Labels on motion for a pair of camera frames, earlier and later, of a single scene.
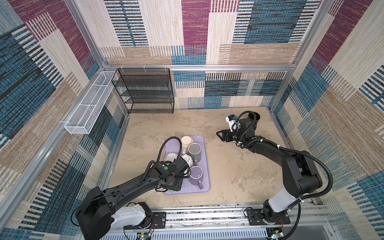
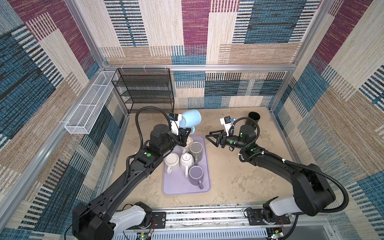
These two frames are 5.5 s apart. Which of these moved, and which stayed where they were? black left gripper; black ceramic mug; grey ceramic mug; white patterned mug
Moved: black left gripper
Stayed: white patterned mug; grey ceramic mug; black ceramic mug
